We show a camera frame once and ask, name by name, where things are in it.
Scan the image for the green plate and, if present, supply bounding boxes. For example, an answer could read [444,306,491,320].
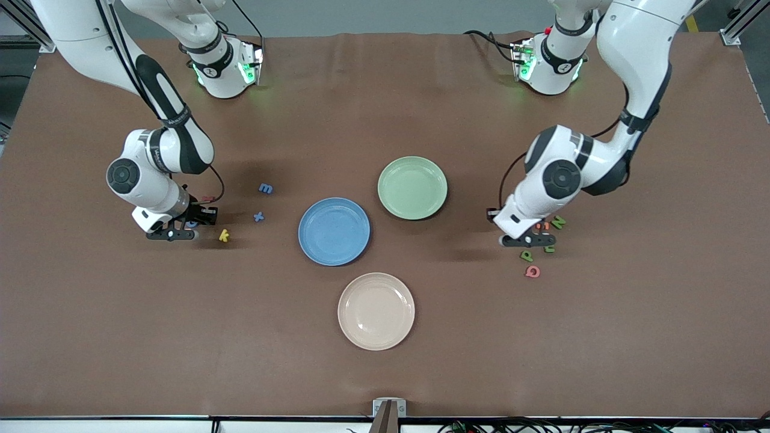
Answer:
[377,156,449,221]

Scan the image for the blue plate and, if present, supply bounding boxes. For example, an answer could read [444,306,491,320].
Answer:
[298,197,371,267]

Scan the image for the brown table cover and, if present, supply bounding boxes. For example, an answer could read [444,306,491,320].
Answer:
[0,31,770,419]

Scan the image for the beige plate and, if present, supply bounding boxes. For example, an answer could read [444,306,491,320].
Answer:
[337,272,416,351]

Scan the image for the black base cable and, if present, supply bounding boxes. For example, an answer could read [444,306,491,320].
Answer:
[463,29,519,64]
[232,0,265,40]

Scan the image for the white table edge rail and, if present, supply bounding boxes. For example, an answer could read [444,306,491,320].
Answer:
[0,417,770,433]

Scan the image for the tangled black floor cables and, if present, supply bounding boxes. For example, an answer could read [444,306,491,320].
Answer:
[438,415,770,433]

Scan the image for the aluminium frame profile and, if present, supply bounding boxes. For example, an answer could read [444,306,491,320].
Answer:
[0,0,58,54]
[719,0,760,47]

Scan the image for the grey metal bracket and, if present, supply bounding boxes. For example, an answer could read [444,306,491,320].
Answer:
[372,398,407,418]

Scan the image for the grey camera post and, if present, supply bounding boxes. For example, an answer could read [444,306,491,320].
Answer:
[368,401,401,433]

